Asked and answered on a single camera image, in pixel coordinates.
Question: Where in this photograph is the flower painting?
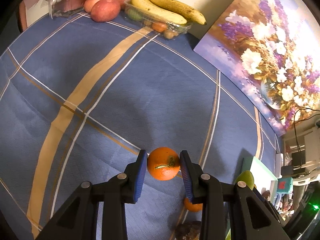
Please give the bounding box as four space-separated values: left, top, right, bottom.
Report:
194 0 320 137

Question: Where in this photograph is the orange mandarin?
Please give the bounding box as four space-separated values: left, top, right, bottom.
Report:
147 147 181 181
184 197 203 213

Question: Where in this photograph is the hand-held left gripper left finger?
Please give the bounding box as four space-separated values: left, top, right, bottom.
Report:
35 149 148 240

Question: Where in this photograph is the black power adapter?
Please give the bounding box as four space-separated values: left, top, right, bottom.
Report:
281 165 295 178

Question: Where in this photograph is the pale orange apple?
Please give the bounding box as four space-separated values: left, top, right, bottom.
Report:
84 0 107 13

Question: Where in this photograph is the small green jujube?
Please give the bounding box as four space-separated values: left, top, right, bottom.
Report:
234 170 255 191

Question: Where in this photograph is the yellow banana bunch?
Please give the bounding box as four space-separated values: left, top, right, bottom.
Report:
130 0 207 26

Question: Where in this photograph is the teal tray with white inside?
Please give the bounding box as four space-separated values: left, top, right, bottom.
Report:
242 156 278 200

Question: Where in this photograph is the small teal box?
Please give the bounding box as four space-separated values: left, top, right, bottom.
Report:
276 177 293 193

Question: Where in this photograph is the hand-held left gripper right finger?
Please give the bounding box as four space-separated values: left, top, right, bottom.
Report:
179 150 292 240

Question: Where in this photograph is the black cable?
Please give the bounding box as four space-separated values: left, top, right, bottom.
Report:
292 107 320 155

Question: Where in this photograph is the dark brown wrinkled date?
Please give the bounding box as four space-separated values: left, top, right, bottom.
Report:
175 221 202 240

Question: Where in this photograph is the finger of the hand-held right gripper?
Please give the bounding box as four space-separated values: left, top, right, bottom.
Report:
253 189 287 230

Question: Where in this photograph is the clear plastic produce container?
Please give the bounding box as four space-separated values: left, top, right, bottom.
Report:
124 0 193 40

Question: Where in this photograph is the white power strip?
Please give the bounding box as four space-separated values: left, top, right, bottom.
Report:
275 152 284 180

